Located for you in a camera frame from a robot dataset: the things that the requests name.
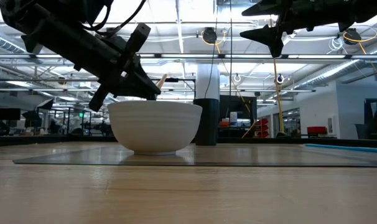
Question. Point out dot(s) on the black tilted screen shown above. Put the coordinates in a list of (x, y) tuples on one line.
[(46, 104)]

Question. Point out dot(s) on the black hooded lamp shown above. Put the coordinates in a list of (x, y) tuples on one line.
[(31, 118)]

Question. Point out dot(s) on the black table frame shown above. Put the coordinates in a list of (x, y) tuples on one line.
[(51, 140)]

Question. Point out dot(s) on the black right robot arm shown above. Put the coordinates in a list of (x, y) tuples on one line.
[(369, 9)]

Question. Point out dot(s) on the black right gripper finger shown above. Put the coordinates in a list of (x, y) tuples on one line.
[(260, 9), (269, 39)]

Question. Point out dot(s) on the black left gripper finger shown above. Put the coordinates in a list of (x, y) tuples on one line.
[(135, 93), (142, 79)]

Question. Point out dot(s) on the black camera gantry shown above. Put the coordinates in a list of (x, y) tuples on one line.
[(173, 80)]

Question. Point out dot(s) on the dark wall screen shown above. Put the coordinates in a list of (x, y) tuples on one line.
[(372, 118)]

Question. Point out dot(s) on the red storage bins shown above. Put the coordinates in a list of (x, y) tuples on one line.
[(262, 127)]

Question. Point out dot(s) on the long overhead light rail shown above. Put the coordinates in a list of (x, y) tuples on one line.
[(191, 56)]

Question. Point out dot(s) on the red box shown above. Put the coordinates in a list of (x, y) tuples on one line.
[(316, 130)]

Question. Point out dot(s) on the black cup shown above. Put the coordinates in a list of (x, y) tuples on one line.
[(210, 124)]

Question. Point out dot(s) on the small black monitor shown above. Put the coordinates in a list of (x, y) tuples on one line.
[(8, 114)]

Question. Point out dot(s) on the small black-white hanging reel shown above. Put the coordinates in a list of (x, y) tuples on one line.
[(279, 75)]

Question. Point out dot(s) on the white building pillar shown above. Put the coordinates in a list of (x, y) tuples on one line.
[(207, 81)]

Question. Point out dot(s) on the white container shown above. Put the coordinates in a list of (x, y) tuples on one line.
[(233, 119)]

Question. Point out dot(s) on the white bowl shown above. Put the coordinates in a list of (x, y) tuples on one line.
[(154, 127)]

